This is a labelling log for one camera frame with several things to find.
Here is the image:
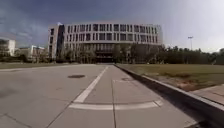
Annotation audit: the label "large pale curved building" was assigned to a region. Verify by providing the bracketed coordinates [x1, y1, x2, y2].
[47, 21, 164, 64]

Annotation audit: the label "round manhole cover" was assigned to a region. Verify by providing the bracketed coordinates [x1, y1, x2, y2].
[67, 74, 87, 80]

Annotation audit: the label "row of trees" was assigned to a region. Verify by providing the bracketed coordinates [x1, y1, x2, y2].
[63, 43, 224, 66]

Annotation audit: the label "grey concrete kerb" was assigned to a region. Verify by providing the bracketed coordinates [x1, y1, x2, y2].
[113, 63, 224, 126]

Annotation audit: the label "tall lamp pole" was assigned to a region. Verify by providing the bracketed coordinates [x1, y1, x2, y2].
[187, 35, 194, 52]

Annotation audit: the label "grass strip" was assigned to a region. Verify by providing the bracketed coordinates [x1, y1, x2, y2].
[0, 62, 78, 70]

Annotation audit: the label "distant pale buildings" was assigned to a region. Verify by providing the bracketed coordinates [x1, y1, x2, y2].
[0, 38, 50, 64]

